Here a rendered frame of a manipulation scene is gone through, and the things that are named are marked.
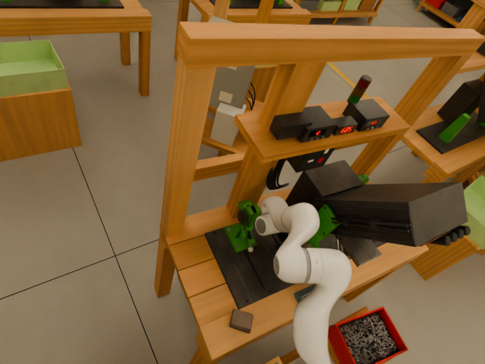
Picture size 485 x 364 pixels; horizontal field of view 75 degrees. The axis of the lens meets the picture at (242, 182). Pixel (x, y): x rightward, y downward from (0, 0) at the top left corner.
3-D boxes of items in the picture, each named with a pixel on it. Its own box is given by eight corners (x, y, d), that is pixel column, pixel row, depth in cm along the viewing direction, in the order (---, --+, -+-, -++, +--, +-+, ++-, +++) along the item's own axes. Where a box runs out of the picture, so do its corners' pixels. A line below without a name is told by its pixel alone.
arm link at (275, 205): (275, 188, 112) (255, 200, 141) (284, 233, 110) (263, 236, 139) (299, 184, 114) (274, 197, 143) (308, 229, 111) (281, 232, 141)
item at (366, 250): (379, 257, 160) (382, 254, 157) (356, 267, 152) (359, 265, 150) (334, 196, 179) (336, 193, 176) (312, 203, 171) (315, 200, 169)
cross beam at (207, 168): (373, 141, 207) (381, 131, 200) (183, 183, 147) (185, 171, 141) (368, 136, 209) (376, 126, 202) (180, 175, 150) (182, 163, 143)
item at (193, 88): (366, 178, 229) (471, 55, 157) (165, 237, 161) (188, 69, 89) (359, 169, 234) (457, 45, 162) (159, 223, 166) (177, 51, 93)
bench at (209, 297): (355, 298, 266) (426, 250, 200) (187, 388, 198) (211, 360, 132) (310, 230, 300) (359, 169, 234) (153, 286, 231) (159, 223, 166)
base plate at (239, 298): (392, 240, 198) (393, 239, 196) (238, 310, 148) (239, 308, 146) (351, 189, 218) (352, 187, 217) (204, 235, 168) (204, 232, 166)
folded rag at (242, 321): (252, 315, 146) (255, 313, 143) (250, 334, 140) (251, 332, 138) (232, 309, 145) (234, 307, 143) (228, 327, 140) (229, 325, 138)
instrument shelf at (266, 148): (406, 132, 164) (411, 126, 161) (260, 164, 123) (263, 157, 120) (375, 101, 176) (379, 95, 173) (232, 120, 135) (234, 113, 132)
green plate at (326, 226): (322, 245, 162) (349, 221, 149) (312, 248, 157) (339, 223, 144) (310, 226, 167) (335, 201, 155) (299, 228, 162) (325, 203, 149)
